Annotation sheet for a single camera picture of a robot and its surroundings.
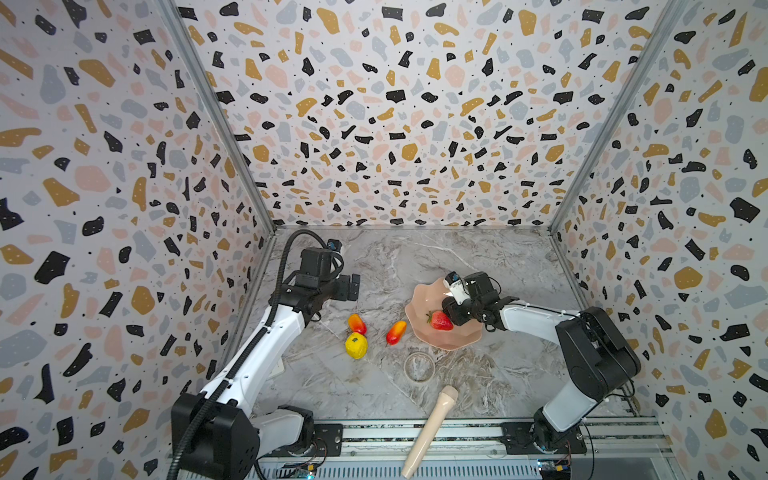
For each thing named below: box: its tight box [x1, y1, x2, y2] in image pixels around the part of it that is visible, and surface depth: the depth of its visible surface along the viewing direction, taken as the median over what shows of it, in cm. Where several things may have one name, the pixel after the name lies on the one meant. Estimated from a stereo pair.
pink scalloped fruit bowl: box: [405, 277, 483, 351], surface depth 94 cm
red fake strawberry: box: [426, 310, 454, 331], surface depth 94 cm
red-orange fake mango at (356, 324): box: [348, 313, 367, 335], surface depth 93 cm
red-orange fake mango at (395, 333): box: [386, 320, 407, 346], surface depth 92 cm
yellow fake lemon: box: [345, 332, 369, 359], surface depth 87 cm
